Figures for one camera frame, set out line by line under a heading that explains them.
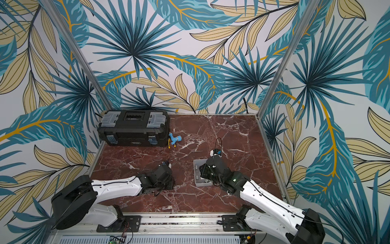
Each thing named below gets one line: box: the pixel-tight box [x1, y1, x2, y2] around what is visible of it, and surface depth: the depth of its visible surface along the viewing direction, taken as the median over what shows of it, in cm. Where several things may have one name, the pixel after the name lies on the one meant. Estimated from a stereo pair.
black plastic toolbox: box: [96, 109, 171, 147], surface depth 94 cm
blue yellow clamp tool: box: [167, 132, 183, 149], surface depth 105 cm
